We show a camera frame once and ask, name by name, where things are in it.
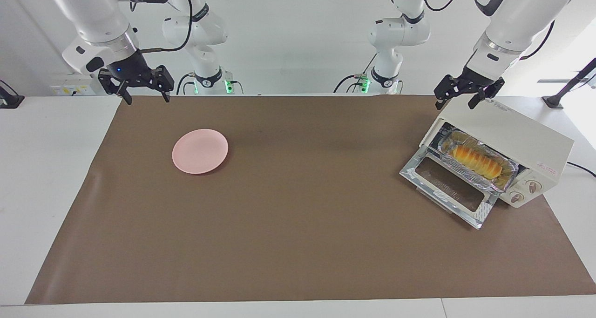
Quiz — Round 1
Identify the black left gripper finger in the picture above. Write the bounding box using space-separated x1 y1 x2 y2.
434 74 461 110
468 77 506 109

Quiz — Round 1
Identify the cream toaster oven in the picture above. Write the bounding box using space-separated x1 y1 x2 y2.
419 96 575 209

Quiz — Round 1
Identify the glass oven door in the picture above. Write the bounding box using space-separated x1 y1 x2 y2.
400 150 499 230

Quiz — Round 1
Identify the pink round plate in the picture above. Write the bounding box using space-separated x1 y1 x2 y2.
172 129 229 175

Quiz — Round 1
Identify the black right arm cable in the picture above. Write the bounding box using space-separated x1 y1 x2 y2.
130 0 194 54

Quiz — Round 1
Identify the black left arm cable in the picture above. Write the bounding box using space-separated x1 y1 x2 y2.
418 0 557 61

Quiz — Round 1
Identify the golden bread loaf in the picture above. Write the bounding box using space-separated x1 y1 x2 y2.
453 144 503 179

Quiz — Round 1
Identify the black oven power cable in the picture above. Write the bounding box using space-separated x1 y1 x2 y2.
566 162 596 178

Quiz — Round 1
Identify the black table clamp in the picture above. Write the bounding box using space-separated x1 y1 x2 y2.
0 80 25 109

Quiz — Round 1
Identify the white wall power outlet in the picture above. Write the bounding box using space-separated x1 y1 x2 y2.
50 84 95 96

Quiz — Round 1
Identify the aluminium foil tray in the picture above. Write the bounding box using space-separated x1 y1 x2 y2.
440 131 520 191

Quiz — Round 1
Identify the black camera stand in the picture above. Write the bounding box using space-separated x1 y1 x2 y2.
542 57 596 110

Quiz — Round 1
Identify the brown table mat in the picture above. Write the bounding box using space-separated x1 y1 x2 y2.
25 95 596 304

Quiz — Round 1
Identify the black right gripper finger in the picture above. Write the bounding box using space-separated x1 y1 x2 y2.
150 66 175 103
98 70 133 105

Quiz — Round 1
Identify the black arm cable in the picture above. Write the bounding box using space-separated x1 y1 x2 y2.
130 0 194 54
418 0 557 61

